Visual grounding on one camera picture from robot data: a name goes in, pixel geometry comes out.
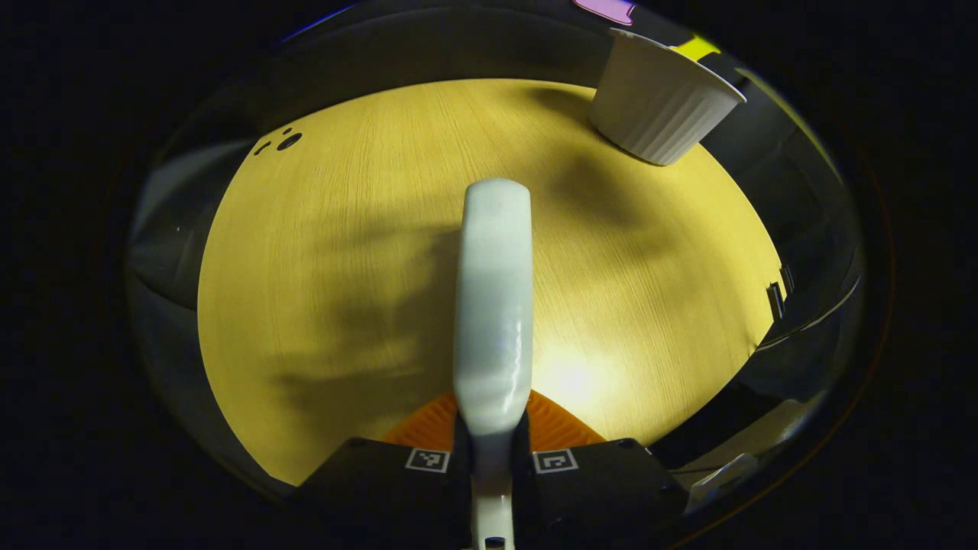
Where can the small white broom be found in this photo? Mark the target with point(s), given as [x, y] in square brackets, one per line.
[493, 305]

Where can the white plastic piece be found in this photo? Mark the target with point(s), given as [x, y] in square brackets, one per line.
[718, 477]

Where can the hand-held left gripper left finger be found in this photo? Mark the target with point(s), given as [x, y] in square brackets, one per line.
[382, 477]

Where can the black desk bracket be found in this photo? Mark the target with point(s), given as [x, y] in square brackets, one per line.
[775, 299]

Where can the white ribbed garbage bin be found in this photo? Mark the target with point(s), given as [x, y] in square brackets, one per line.
[657, 99]

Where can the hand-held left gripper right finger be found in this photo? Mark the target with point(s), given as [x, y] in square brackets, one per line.
[603, 477]

